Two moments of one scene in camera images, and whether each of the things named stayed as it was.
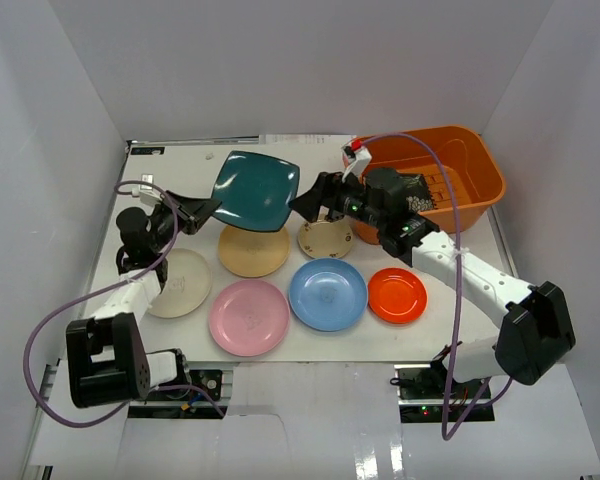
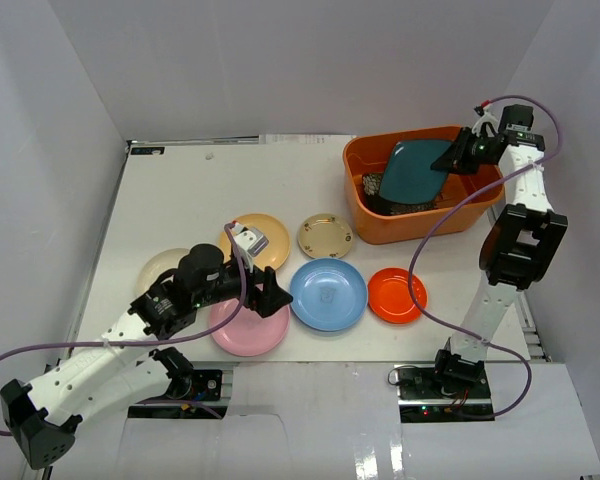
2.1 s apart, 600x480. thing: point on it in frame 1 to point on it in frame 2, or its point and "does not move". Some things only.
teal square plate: [255, 191] to [408, 176]
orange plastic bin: [480, 180] does not move
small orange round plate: [397, 295] does not move
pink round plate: [249, 317] does not move
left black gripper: [181, 210] to [256, 293]
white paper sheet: [305, 139] does not move
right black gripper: [326, 193] to [459, 148]
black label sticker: [147, 150] does not move
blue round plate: [328, 294] does not move
